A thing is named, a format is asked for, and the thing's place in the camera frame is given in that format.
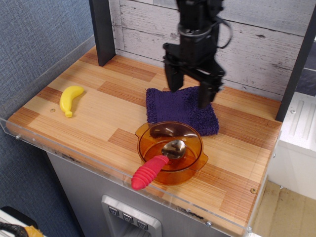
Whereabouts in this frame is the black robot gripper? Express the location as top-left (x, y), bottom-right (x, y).
top-left (163, 28), bottom-right (225, 109)

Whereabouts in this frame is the purple blue terry cloth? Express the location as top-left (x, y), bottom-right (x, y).
top-left (146, 86), bottom-right (219, 136)

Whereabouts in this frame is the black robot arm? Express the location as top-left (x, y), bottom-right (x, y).
top-left (163, 0), bottom-right (225, 108)

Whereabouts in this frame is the yellow toy banana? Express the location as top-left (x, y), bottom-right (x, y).
top-left (59, 85), bottom-right (84, 118)

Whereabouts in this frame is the orange transparent plastic bowl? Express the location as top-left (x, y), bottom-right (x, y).
top-left (132, 121), bottom-right (208, 190)

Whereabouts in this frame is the clear acrylic table guard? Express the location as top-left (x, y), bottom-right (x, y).
top-left (0, 34), bottom-right (282, 237)

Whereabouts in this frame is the white ribbed side unit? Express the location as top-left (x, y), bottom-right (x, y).
top-left (268, 92), bottom-right (316, 199)

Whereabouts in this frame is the grey metal cabinet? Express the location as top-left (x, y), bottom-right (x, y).
top-left (46, 151), bottom-right (230, 237)

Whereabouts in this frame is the silver button control panel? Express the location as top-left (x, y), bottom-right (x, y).
top-left (101, 195), bottom-right (162, 237)

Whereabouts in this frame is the black yellow object bottom left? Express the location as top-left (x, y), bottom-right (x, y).
top-left (0, 206), bottom-right (45, 237)

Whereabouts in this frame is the red handled metal spoon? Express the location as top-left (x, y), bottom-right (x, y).
top-left (131, 140), bottom-right (186, 191)

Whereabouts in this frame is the black right vertical post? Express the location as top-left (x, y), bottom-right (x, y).
top-left (275, 7), bottom-right (316, 122)

